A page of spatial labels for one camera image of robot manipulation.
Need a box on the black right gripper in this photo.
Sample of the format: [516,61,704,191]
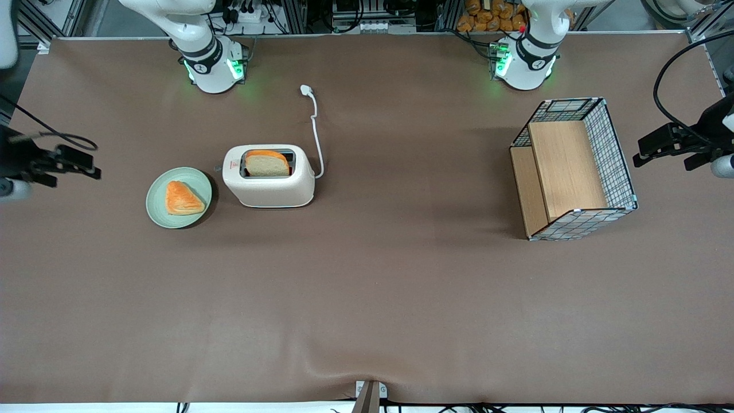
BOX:
[0,125,103,181]

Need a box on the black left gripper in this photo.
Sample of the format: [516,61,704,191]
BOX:
[633,96,733,167]

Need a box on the white two-slot toaster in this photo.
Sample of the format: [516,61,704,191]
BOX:
[216,144,317,209]

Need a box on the pale green round plate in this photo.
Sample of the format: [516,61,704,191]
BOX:
[146,167,213,229]

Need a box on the triangular orange pastry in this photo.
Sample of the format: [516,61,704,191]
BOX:
[166,181,206,216]

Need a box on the toast bread slice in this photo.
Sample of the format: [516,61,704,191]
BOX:
[245,150,291,178]

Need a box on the bag of orange bread rolls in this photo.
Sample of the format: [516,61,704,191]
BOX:
[457,0,527,33]

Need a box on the white power strip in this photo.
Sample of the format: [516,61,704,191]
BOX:
[227,7,274,24]

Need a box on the brown table cover mat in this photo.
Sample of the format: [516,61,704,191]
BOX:
[0,32,734,405]

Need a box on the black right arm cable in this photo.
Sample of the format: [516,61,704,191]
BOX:
[0,93,99,152]

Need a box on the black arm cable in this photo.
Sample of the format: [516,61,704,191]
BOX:
[653,30,734,145]
[0,93,99,152]

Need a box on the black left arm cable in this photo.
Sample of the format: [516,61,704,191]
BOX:
[653,30,734,145]

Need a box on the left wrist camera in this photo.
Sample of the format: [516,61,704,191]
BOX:
[685,151,734,179]

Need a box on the wire basket with wooden shelves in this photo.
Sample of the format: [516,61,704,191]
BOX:
[509,97,639,241]

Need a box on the white toaster power cord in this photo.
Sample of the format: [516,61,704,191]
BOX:
[300,84,325,180]

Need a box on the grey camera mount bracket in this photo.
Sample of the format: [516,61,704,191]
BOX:
[353,380,388,413]

